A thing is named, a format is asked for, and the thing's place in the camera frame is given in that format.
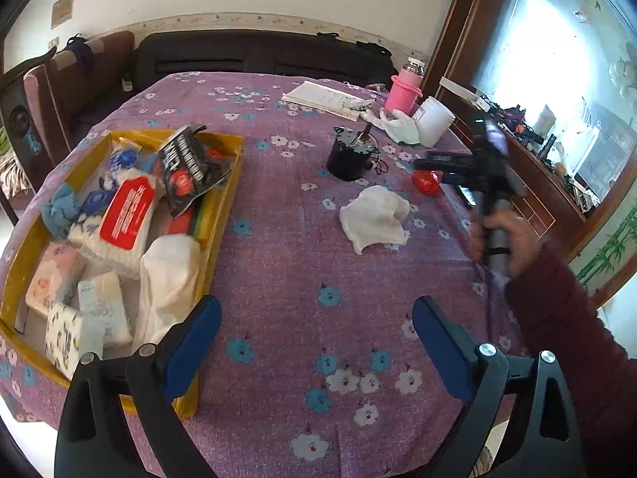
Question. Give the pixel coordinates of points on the dark wooden chair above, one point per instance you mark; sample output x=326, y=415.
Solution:
x=25, y=65

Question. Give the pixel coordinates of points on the floral print tissue pack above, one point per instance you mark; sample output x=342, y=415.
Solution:
x=62, y=338

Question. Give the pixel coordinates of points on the green bamboo wall sticker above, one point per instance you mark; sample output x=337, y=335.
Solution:
x=612, y=244

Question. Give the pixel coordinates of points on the black printed packet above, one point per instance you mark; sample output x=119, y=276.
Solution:
x=186, y=169

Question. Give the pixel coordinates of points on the white cloth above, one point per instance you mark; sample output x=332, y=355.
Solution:
x=166, y=279

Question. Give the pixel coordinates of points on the black smartphone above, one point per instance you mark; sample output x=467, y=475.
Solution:
x=465, y=195

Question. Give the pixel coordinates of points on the blue knit cloth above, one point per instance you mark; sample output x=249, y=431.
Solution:
x=59, y=209

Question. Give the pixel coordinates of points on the brown armchair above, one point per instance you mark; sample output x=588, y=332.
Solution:
x=99, y=89

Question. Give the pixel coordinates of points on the brown wooden partition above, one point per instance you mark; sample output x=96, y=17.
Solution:
x=542, y=199

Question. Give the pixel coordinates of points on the white work glove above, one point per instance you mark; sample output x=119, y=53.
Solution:
x=400, y=129

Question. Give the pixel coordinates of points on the pile of assorted small items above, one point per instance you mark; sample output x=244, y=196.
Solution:
x=547, y=144

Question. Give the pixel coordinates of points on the person's right hand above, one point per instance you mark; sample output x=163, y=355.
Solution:
x=525, y=244

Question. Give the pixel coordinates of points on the pink tissue pack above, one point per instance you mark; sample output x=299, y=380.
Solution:
x=52, y=279

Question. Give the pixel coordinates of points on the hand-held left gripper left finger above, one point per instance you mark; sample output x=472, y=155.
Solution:
x=196, y=343

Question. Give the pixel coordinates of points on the blue white tissue pack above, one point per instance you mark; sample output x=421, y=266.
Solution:
x=122, y=159

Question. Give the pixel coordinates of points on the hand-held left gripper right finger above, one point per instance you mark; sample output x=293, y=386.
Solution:
x=438, y=348

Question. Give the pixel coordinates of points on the pink insulated bottle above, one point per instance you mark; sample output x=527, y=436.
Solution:
x=403, y=92

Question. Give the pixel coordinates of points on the black bag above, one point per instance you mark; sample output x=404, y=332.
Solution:
x=368, y=49

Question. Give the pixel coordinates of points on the white plastic jar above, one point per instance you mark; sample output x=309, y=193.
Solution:
x=433, y=119

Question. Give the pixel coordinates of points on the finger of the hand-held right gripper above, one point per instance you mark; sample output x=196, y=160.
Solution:
x=460, y=178
x=443, y=162

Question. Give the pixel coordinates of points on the red white wipes pack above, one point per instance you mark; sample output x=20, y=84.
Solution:
x=124, y=214

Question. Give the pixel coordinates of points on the open paper notebook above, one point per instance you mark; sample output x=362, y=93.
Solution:
x=318, y=94

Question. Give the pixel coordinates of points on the pale blue tissue pack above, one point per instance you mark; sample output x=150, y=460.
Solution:
x=102, y=303

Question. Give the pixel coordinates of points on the person's right forearm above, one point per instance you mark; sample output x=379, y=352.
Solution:
x=572, y=333

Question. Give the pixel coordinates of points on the red plastic bag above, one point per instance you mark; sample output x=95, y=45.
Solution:
x=427, y=182

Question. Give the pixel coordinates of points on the red cloth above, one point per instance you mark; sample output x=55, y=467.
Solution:
x=181, y=220

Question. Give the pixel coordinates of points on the yellow cardboard box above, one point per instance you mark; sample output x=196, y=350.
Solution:
x=224, y=199

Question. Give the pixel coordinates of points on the yellow wall plaque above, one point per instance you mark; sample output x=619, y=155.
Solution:
x=63, y=10

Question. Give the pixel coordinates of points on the purple floral tablecloth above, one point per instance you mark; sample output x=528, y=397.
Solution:
x=308, y=284

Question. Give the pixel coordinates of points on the black sofa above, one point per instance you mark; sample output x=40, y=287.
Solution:
x=224, y=55

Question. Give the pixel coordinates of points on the dark cloth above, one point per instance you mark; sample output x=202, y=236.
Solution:
x=82, y=55

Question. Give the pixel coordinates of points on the white charger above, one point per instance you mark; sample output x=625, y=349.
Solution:
x=128, y=84

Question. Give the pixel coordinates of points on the white flat box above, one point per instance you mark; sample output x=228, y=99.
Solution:
x=458, y=88

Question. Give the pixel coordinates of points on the white face towel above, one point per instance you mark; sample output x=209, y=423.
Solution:
x=373, y=219

